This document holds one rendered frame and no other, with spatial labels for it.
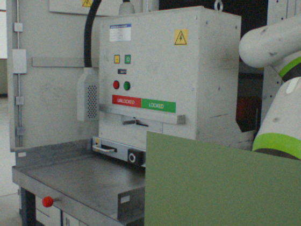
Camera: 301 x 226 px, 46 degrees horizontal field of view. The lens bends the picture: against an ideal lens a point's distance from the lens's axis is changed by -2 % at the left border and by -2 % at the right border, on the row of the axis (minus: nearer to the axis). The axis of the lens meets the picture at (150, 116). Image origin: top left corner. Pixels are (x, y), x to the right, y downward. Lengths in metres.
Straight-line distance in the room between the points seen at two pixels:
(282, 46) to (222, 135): 0.39
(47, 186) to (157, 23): 0.62
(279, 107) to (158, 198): 0.28
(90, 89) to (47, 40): 0.37
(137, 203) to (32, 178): 0.44
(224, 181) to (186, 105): 0.57
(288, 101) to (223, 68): 0.53
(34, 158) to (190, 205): 0.84
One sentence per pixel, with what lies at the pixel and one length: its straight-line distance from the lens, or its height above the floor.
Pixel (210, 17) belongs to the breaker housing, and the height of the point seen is 1.37.
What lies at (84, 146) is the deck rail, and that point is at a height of 0.89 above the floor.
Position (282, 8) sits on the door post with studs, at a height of 1.42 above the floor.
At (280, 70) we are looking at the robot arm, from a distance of 1.12.
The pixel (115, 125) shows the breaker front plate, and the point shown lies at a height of 0.99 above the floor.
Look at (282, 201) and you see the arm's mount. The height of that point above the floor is 1.04.
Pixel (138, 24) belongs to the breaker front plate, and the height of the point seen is 1.36.
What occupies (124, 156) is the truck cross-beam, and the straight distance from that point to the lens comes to 1.34.
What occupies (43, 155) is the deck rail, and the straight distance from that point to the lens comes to 1.38.
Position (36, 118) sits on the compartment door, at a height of 0.98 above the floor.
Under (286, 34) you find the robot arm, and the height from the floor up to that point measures 1.30.
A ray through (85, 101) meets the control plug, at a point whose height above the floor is 1.08.
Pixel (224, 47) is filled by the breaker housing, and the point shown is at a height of 1.28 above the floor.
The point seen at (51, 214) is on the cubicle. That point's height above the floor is 0.18.
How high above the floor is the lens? 1.22
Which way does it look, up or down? 8 degrees down
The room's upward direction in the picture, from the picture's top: 2 degrees clockwise
